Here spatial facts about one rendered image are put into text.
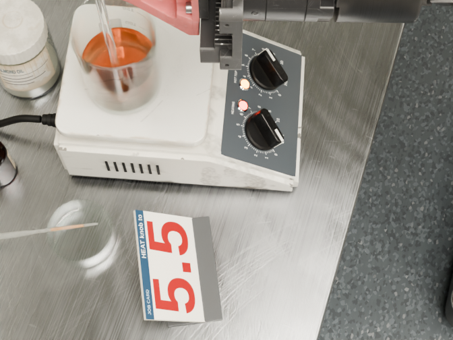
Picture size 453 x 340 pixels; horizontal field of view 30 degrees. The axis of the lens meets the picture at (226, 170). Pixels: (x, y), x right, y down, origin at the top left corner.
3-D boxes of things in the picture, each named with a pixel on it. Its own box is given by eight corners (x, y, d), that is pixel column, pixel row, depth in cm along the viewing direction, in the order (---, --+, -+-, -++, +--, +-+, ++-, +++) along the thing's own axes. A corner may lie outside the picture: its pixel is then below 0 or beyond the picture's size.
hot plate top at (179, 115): (218, 17, 71) (218, 11, 70) (205, 148, 66) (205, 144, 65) (76, 7, 71) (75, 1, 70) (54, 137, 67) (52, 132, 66)
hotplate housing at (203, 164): (303, 65, 78) (311, 17, 71) (296, 197, 73) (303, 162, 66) (64, 48, 79) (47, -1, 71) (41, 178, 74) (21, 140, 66)
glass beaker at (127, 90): (69, 96, 67) (48, 40, 60) (115, 37, 69) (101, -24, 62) (141, 139, 66) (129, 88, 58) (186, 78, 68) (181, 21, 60)
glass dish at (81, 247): (72, 281, 70) (68, 274, 68) (39, 230, 72) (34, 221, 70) (128, 245, 71) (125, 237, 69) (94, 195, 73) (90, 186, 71)
